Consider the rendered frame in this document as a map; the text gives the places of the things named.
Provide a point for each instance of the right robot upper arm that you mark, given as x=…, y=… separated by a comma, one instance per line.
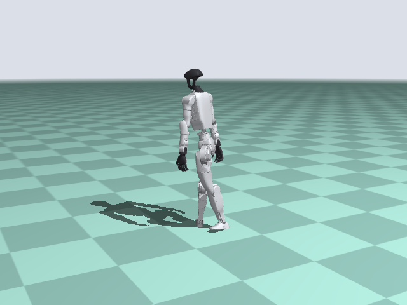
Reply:
x=211, y=99

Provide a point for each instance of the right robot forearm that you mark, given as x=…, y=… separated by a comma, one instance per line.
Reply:
x=214, y=133

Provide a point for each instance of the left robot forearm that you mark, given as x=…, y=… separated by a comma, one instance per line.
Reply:
x=183, y=137

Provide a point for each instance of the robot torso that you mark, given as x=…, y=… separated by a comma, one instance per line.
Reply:
x=201, y=119

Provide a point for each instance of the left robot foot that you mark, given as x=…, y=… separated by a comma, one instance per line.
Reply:
x=219, y=225

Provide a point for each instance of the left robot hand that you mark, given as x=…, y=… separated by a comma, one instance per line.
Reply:
x=181, y=161

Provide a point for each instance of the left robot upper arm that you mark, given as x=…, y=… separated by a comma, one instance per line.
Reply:
x=187, y=102

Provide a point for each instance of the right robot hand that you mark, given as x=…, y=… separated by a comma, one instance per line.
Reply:
x=218, y=152

